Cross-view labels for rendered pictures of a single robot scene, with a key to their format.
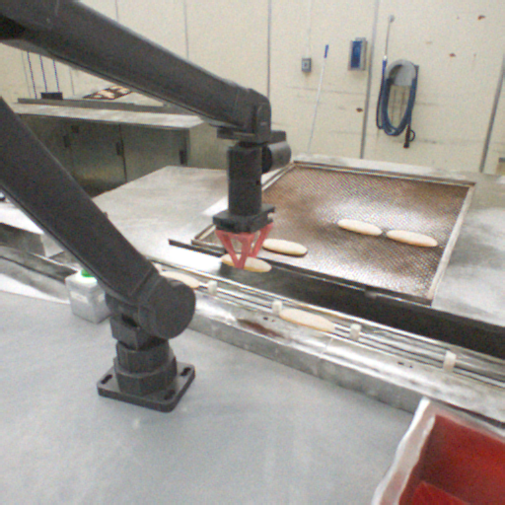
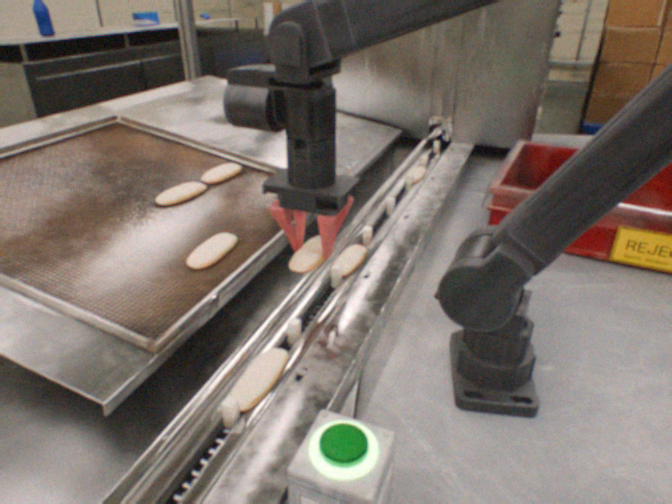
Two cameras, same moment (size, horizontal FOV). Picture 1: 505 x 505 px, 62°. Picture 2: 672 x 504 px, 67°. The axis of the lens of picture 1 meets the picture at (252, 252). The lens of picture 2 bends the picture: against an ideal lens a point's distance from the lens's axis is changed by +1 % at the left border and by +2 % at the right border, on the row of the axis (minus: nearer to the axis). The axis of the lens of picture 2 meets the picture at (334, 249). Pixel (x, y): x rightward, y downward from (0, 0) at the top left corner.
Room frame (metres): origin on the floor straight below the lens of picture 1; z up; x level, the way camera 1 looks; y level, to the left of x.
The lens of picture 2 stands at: (0.74, 0.57, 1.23)
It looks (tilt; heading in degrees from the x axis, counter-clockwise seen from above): 28 degrees down; 260
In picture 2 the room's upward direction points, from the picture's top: straight up
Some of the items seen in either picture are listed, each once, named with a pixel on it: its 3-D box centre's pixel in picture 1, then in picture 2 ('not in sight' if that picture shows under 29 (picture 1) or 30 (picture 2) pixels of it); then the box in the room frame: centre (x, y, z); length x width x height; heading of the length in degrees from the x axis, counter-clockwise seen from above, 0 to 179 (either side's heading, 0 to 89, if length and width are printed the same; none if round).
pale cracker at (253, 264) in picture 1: (245, 261); (313, 250); (0.67, 0.01, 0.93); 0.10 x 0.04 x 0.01; 58
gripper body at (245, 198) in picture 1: (244, 199); (311, 165); (0.67, 0.01, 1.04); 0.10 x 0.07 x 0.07; 148
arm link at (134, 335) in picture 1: (148, 307); (483, 288); (0.51, 0.14, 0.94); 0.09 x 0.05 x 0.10; 143
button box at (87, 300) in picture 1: (98, 300); (340, 493); (0.69, 0.29, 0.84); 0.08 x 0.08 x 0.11; 58
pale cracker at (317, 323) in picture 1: (306, 319); (349, 258); (0.60, -0.09, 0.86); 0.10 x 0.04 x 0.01; 58
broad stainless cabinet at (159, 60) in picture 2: not in sight; (121, 114); (1.51, -2.73, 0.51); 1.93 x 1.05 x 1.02; 58
